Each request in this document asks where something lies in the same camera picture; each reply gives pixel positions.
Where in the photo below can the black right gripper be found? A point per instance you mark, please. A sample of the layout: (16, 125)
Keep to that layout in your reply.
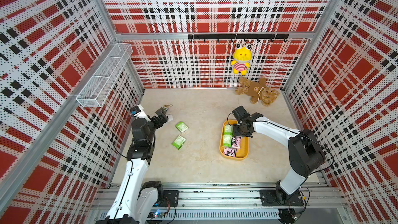
(236, 132)

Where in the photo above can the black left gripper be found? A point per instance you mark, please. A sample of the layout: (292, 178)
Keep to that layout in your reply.
(162, 117)

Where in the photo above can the pink tissue pack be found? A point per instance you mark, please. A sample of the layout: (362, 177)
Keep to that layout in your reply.
(230, 152)
(236, 142)

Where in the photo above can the green tissue pack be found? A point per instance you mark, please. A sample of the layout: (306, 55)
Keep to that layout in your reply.
(179, 142)
(227, 141)
(228, 130)
(181, 127)

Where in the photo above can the yellow storage tray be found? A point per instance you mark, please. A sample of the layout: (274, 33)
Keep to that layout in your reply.
(240, 154)

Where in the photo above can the pink tissue pack bottom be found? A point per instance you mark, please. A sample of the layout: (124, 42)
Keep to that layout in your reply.
(230, 152)

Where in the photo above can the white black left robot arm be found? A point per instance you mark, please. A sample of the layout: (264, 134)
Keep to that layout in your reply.
(135, 198)

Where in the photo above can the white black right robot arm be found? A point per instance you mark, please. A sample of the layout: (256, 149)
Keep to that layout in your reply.
(305, 154)

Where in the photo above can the brown teddy bear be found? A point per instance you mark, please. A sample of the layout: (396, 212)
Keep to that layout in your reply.
(257, 90)

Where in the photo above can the yellow frog plush toy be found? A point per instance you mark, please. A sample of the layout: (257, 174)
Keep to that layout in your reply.
(241, 57)

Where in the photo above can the fox figure keychain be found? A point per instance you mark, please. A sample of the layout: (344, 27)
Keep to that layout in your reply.
(167, 107)

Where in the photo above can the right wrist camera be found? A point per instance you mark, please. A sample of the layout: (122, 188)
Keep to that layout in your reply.
(240, 114)

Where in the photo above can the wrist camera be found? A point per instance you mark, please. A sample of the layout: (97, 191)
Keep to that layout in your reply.
(138, 112)
(240, 114)

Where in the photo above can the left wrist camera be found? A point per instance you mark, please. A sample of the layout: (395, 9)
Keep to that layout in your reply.
(138, 112)

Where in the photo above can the white wire mesh basket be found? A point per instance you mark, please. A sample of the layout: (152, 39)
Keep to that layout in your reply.
(99, 86)

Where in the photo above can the black hook rail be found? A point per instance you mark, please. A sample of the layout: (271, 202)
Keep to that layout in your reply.
(271, 36)

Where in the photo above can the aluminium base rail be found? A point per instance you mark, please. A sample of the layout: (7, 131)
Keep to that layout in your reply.
(314, 203)

